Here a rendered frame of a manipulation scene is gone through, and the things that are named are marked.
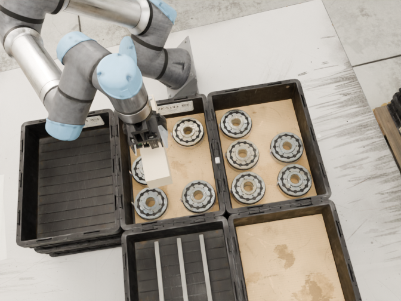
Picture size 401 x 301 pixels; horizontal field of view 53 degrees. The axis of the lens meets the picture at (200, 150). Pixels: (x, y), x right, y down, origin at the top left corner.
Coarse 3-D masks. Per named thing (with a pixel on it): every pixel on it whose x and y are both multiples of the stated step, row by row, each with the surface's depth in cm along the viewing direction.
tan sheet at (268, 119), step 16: (224, 112) 136; (256, 112) 135; (272, 112) 135; (288, 112) 134; (256, 128) 133; (272, 128) 132; (288, 128) 132; (224, 144) 131; (256, 144) 131; (224, 160) 129; (272, 160) 128; (304, 160) 127; (272, 176) 126; (272, 192) 124
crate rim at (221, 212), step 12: (192, 96) 128; (204, 96) 128; (204, 108) 126; (120, 144) 123; (120, 156) 122; (216, 156) 119; (120, 168) 122; (216, 168) 118; (120, 180) 118; (216, 180) 116; (120, 192) 117; (120, 204) 116; (120, 216) 114; (192, 216) 113; (204, 216) 114; (216, 216) 112; (132, 228) 113
